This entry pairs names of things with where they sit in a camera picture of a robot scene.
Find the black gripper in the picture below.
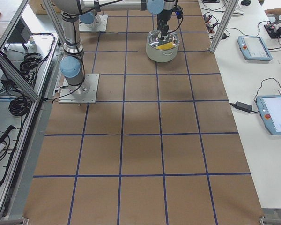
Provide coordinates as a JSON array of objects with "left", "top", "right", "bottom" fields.
[{"left": 157, "top": 5, "right": 184, "bottom": 40}]

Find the yellow corn cob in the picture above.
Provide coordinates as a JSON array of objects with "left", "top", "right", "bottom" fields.
[{"left": 156, "top": 42, "right": 176, "bottom": 50}]

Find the glass pot lid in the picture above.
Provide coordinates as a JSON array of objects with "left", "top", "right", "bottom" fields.
[{"left": 147, "top": 30, "right": 180, "bottom": 50}]

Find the pale green electric pot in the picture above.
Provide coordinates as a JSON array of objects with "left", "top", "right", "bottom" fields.
[{"left": 146, "top": 43, "right": 179, "bottom": 63}]

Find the far teach pendant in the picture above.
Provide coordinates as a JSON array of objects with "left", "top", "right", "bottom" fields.
[{"left": 237, "top": 36, "right": 272, "bottom": 61}]

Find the teach pendant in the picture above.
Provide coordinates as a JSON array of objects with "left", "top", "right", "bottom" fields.
[
  {"left": 237, "top": 36, "right": 272, "bottom": 61},
  {"left": 256, "top": 95, "right": 281, "bottom": 135}
]

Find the black power adapter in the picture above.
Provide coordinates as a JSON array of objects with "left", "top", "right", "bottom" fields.
[{"left": 234, "top": 101, "right": 252, "bottom": 113}]

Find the cardboard box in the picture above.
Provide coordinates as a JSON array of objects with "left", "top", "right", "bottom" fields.
[{"left": 29, "top": 0, "right": 56, "bottom": 15}]

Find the near teach pendant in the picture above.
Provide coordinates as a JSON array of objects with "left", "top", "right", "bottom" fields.
[{"left": 256, "top": 95, "right": 281, "bottom": 135}]

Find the aluminium frame post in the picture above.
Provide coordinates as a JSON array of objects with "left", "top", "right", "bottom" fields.
[{"left": 209, "top": 0, "right": 238, "bottom": 53}]

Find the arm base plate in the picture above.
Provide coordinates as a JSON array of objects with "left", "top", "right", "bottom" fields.
[
  {"left": 79, "top": 14, "right": 108, "bottom": 33},
  {"left": 57, "top": 73, "right": 99, "bottom": 104}
]

